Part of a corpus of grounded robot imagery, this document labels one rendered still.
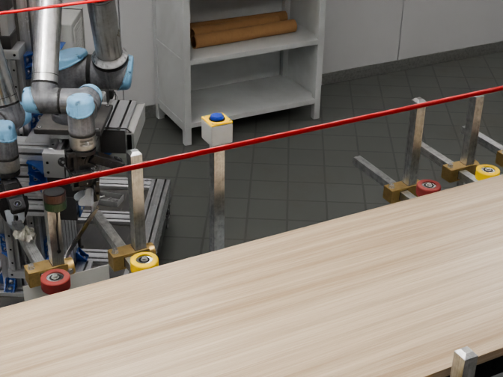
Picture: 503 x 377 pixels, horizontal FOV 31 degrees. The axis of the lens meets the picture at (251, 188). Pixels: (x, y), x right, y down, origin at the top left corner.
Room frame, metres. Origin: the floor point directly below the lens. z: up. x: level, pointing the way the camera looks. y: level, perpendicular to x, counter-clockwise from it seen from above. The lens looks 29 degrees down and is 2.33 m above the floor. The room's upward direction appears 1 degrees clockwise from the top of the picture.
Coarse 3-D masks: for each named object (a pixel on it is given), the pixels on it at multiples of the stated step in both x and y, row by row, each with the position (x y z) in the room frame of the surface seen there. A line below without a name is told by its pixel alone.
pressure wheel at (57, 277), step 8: (48, 272) 2.06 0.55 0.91; (56, 272) 2.07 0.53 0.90; (64, 272) 2.07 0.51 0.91; (40, 280) 2.03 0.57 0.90; (48, 280) 2.03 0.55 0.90; (56, 280) 2.04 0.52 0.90; (64, 280) 2.03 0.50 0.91; (48, 288) 2.01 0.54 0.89; (56, 288) 2.01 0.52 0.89; (64, 288) 2.02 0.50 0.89
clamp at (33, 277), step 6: (66, 258) 2.19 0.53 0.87; (36, 264) 2.16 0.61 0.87; (42, 264) 2.16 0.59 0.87; (48, 264) 2.16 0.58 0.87; (60, 264) 2.16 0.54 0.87; (66, 264) 2.16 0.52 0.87; (72, 264) 2.18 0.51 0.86; (30, 270) 2.13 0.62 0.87; (36, 270) 2.13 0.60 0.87; (42, 270) 2.13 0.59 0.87; (48, 270) 2.14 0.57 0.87; (66, 270) 2.16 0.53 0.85; (72, 270) 2.16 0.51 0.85; (30, 276) 2.11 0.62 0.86; (36, 276) 2.12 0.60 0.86; (30, 282) 2.11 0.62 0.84; (36, 282) 2.12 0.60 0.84
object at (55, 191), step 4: (48, 188) 2.14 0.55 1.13; (52, 188) 2.15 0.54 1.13; (56, 188) 2.15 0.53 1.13; (60, 188) 2.15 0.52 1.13; (44, 192) 2.12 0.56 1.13; (48, 192) 2.12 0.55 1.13; (52, 192) 2.12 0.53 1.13; (56, 192) 2.13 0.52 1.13; (60, 192) 2.13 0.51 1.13; (48, 196) 2.11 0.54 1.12; (52, 196) 2.11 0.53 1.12; (56, 196) 2.11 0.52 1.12; (52, 204) 2.10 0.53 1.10; (56, 204) 2.11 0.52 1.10; (48, 212) 2.15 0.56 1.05; (56, 212) 2.12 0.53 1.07; (56, 216) 2.13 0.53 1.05; (56, 220) 2.13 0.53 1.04; (56, 224) 2.14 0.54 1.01; (56, 228) 2.15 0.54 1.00; (60, 252) 2.16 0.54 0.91
